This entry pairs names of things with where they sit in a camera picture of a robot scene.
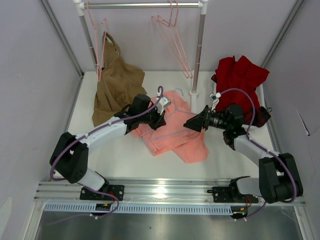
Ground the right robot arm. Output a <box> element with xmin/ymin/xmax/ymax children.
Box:
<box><xmin>184</xmin><ymin>104</ymin><xmax>304</xmax><ymax>204</ymax></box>

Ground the pink hanger middle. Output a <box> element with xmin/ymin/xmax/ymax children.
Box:
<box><xmin>151</xmin><ymin>14</ymin><xmax>191</xmax><ymax>79</ymax></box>

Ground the red garment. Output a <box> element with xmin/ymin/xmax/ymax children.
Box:
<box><xmin>211</xmin><ymin>56</ymin><xmax>270</xmax><ymax>124</ymax></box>

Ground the right black mount plate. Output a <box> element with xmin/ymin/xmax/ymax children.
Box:
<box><xmin>206</xmin><ymin>186</ymin><xmax>259</xmax><ymax>204</ymax></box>

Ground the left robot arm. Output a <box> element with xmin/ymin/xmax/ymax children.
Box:
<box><xmin>49</xmin><ymin>94</ymin><xmax>171</xmax><ymax>200</ymax></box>

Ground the metal clothes rack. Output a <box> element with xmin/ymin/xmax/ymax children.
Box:
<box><xmin>73</xmin><ymin>0</ymin><xmax>208</xmax><ymax>113</ymax></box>

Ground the white laundry basket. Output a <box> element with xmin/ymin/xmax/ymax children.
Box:
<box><xmin>212</xmin><ymin>74</ymin><xmax>266</xmax><ymax>131</ymax></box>

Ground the black mount plate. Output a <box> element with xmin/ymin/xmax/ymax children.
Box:
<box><xmin>206</xmin><ymin>186</ymin><xmax>259</xmax><ymax>204</ymax></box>
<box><xmin>79</xmin><ymin>184</ymin><xmax>125</xmax><ymax>201</ymax></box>

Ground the left black mount plate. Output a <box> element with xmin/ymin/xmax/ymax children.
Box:
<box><xmin>79</xmin><ymin>184</ymin><xmax>125</xmax><ymax>201</ymax></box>

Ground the pink hanger far left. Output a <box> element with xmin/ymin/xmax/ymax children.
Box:
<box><xmin>87</xmin><ymin>1</ymin><xmax>108</xmax><ymax>82</ymax></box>

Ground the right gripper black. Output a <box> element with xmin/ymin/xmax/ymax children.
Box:
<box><xmin>183</xmin><ymin>105</ymin><xmax>231</xmax><ymax>133</ymax></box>

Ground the blue wire hanger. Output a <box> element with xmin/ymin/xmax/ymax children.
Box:
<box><xmin>139</xmin><ymin>88</ymin><xmax>200</xmax><ymax>143</ymax></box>

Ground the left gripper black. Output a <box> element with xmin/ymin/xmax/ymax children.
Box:
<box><xmin>139</xmin><ymin>103</ymin><xmax>166</xmax><ymax>131</ymax></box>

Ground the pink hanger right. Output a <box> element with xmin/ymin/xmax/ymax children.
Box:
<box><xmin>157</xmin><ymin>0</ymin><xmax>194</xmax><ymax>79</ymax></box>

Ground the pink skirt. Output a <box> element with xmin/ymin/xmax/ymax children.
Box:
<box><xmin>131</xmin><ymin>90</ymin><xmax>209</xmax><ymax>164</ymax></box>

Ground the white slotted cable duct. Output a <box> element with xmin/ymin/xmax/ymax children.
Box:
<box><xmin>44</xmin><ymin>202</ymin><xmax>233</xmax><ymax>216</ymax></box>

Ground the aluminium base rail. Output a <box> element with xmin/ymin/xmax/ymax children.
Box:
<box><xmin>33</xmin><ymin>177</ymin><xmax>230</xmax><ymax>205</ymax></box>

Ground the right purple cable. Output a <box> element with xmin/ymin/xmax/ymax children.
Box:
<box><xmin>216</xmin><ymin>87</ymin><xmax>300</xmax><ymax>222</ymax></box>

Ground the pink hanger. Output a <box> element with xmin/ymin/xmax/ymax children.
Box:
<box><xmin>157</xmin><ymin>0</ymin><xmax>194</xmax><ymax>79</ymax></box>
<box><xmin>87</xmin><ymin>1</ymin><xmax>108</xmax><ymax>82</ymax></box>
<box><xmin>151</xmin><ymin>14</ymin><xmax>191</xmax><ymax>79</ymax></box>

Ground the tan brown garment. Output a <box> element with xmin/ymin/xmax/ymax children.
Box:
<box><xmin>92</xmin><ymin>33</ymin><xmax>147</xmax><ymax>127</ymax></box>

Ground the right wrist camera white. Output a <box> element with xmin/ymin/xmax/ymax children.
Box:
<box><xmin>209</xmin><ymin>92</ymin><xmax>221</xmax><ymax>111</ymax></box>

